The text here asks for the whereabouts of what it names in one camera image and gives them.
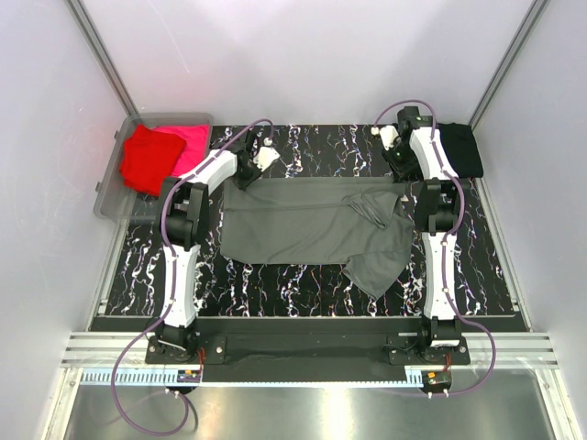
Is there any folded black t-shirt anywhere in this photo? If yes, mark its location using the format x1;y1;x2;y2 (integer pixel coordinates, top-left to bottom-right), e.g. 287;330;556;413
438;123;484;179

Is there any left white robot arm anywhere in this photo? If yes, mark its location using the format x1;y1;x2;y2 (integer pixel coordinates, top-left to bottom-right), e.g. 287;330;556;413
149;130;262;362

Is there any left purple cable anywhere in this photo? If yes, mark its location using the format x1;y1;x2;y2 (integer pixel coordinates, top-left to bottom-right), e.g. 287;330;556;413
111;118;276;435

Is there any slotted cable duct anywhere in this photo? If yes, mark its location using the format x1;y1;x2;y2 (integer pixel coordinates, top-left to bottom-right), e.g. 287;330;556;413
81;368;202;387

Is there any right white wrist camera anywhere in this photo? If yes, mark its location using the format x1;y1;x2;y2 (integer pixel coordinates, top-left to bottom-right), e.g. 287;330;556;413
371;125;400;150

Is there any clear plastic bin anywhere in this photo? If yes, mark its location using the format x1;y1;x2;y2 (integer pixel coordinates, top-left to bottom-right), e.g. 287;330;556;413
94;112;213;222

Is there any purple cable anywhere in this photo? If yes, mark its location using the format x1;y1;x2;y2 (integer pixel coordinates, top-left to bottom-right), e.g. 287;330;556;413
373;99;499;396
111;118;276;435

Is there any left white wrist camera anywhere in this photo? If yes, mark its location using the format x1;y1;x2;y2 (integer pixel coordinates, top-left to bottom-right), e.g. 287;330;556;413
253;137;280;171

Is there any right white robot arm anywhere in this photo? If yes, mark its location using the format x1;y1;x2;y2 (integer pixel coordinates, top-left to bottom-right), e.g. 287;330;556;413
380;100;471;368

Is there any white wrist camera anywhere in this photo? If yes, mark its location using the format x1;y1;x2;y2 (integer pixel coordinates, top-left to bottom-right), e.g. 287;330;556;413
253;137;280;171
371;125;400;150

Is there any pink t-shirt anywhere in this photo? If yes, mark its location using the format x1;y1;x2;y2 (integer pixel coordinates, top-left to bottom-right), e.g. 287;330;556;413
155;125;209;177

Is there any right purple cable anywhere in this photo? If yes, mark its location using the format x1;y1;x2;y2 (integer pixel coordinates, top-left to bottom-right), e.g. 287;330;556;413
373;99;499;396

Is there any grey t-shirt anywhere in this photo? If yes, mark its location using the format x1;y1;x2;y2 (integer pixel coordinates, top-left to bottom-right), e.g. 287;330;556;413
220;176;414;300

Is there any red t-shirt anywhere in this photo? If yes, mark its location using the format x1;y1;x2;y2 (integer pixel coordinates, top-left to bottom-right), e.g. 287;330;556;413
119;125;185;197

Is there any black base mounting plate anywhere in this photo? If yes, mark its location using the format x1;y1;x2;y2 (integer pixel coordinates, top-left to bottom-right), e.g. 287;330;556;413
146;334;444;385

